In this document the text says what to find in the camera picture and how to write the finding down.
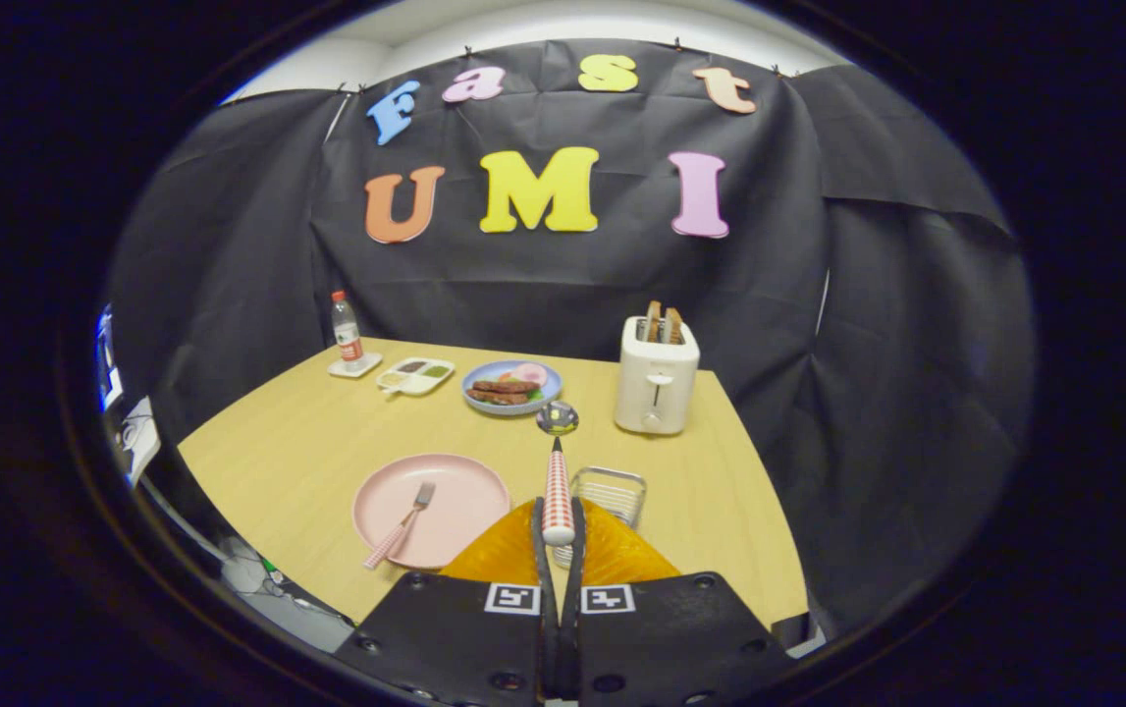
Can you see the white toaster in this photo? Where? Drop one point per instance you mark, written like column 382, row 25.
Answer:
column 656, row 388

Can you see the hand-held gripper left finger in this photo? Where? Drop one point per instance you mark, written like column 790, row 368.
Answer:
column 464, row 643

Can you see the brown grilled sausage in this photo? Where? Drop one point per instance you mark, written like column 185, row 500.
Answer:
column 504, row 386
column 496, row 398

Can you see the pink ham slice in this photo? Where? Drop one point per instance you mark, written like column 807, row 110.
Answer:
column 530, row 373

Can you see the pink plate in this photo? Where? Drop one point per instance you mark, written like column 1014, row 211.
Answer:
column 464, row 511

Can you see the clear water bottle red label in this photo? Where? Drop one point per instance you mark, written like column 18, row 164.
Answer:
column 348, row 339

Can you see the white device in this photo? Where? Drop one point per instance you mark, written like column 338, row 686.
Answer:
column 140, row 442

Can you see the black backdrop cloth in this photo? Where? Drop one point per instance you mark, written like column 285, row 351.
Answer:
column 818, row 344

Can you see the blue plate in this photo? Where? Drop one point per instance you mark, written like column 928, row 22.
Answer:
column 548, row 395

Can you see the white divided sauce tray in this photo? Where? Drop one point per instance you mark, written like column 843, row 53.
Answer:
column 415, row 378

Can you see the lit monitor screen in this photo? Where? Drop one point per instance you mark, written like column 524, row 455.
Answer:
column 109, row 358

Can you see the brown toast slice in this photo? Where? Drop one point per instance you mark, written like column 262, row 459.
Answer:
column 653, row 322
column 672, row 326

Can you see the white square coaster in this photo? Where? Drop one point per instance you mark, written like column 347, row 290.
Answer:
column 366, row 367

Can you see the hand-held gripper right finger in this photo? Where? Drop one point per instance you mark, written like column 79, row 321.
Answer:
column 670, row 643

